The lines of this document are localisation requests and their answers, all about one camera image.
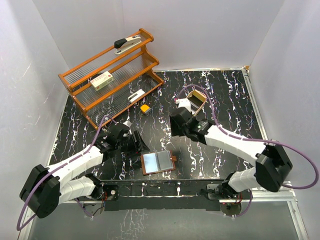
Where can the black white stapler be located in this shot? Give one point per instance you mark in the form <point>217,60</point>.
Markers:
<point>124,44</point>

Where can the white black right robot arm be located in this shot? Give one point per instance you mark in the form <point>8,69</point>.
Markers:
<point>270,163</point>

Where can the cream oval card tray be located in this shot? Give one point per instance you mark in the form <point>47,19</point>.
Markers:
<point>199,95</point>

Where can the small white black device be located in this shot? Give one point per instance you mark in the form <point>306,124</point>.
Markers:
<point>135,95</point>

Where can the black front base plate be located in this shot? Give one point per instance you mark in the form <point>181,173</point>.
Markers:
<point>160,194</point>

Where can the white staples box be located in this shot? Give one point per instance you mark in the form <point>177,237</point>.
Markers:
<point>102,80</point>

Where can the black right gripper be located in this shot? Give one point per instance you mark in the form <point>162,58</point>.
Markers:
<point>176,131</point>

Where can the brown leather card holder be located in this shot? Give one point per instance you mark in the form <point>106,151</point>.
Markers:
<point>158,162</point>

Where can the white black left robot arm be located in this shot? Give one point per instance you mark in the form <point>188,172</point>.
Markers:
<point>48,187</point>

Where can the orange wooden shelf rack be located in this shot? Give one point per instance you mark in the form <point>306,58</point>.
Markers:
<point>132,70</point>

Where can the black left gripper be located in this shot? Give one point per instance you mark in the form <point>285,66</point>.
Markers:
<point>138,146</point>

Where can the yellow grey eraser block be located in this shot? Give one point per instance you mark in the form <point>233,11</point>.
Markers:
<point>145,109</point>

